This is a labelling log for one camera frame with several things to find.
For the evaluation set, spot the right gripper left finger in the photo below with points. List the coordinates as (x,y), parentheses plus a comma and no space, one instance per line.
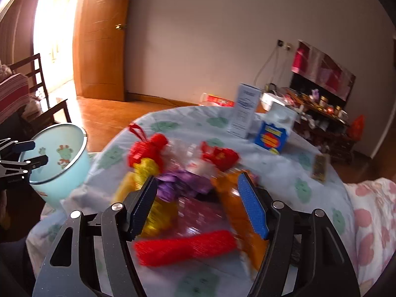
(69,268)

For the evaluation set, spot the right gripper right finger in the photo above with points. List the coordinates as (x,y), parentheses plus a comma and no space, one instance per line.
(324,267)

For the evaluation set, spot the orange snack wrapper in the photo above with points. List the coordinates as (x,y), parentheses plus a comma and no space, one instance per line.
(251,246)

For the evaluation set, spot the red foam net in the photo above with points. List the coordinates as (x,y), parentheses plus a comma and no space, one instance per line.
(164,252)

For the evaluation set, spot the pink translucent plastic bag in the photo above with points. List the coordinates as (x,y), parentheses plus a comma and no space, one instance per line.
(197,217)

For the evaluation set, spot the red plastic bag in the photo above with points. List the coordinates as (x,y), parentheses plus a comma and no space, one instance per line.
(146,147)

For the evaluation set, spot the purple snack wrapper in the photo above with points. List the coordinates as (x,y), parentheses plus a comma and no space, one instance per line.
(181,183)

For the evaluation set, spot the red crinkled wrapper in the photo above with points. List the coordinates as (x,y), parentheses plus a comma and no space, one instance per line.
(222,158)

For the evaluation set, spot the clear white plastic bag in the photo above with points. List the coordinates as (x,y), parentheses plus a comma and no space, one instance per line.
(179,155)

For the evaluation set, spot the light blue trash bin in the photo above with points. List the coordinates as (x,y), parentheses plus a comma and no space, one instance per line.
(68,164)

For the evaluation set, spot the dark wooden chair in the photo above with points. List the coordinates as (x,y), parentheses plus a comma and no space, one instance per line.
(38,114)

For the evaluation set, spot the flat yellow snack packet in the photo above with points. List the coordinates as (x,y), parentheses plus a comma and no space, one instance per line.
(319,168)

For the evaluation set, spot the pink heart patterned quilt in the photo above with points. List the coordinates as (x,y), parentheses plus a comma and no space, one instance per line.
(373,203)

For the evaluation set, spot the blue gable-top milk carton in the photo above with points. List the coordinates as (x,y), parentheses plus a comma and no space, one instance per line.
(276,128)

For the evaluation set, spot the cluttered wooden tv cabinet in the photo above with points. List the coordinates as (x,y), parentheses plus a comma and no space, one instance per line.
(321,129)

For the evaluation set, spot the orange plastic bag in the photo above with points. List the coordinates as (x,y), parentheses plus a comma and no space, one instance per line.
(356,128)

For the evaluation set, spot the black television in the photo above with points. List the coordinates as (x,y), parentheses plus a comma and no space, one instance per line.
(302,85)

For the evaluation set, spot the white tall milk carton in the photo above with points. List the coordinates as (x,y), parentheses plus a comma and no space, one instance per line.
(247,100)

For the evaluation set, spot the red gift box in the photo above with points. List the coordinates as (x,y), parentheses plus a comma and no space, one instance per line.
(214,101)

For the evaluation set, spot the wooden door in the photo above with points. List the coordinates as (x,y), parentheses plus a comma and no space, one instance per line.
(98,49)

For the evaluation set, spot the red pink cloth cover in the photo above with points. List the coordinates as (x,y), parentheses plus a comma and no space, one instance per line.
(316,66)

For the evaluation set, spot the wall power outlet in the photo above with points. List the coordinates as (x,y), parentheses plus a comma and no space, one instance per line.
(284,45)

